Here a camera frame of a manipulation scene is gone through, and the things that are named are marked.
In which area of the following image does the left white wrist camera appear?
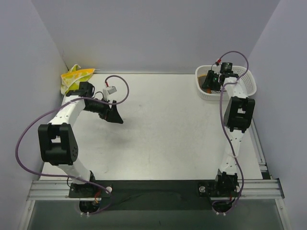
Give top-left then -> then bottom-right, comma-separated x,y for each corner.
102,86 -> 117,98

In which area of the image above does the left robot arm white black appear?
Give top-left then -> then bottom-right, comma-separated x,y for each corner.
38,82 -> 123,197

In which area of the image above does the aluminium frame rail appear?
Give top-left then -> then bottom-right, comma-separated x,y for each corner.
27,180 -> 284,201

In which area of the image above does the orange grey towel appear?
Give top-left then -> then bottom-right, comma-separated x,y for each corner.
198,74 -> 213,94

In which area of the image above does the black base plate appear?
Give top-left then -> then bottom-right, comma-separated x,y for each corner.
68,180 -> 240,213

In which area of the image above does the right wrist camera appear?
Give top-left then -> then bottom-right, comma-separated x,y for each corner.
220,62 -> 233,74

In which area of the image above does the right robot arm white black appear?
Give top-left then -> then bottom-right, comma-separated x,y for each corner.
201,70 -> 255,196

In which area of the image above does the white plastic perforated basket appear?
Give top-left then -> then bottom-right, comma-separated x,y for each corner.
194,65 -> 257,101

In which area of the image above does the yellow green towel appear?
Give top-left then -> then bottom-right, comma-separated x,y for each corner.
60,64 -> 95,95

